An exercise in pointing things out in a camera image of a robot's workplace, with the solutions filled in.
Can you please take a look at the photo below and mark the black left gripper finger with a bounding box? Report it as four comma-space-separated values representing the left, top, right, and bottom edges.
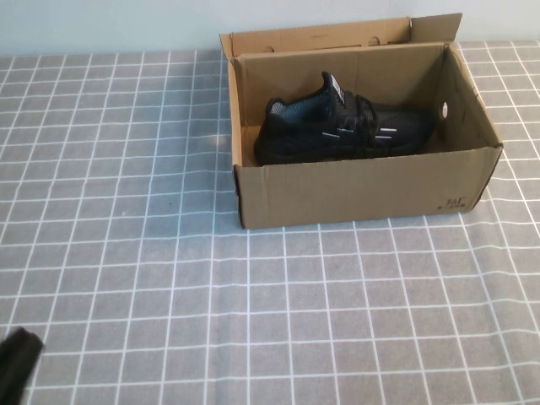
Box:
0, 327, 46, 405

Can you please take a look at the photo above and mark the black sneaker with white dashes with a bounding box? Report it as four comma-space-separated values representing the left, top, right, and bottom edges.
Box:
252, 71, 435, 166

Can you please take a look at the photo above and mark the brown cardboard shoe box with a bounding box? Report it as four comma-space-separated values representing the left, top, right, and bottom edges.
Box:
218, 12, 504, 230

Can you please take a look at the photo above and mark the grey white-checked tablecloth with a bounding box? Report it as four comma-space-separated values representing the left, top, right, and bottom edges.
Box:
0, 40, 540, 405

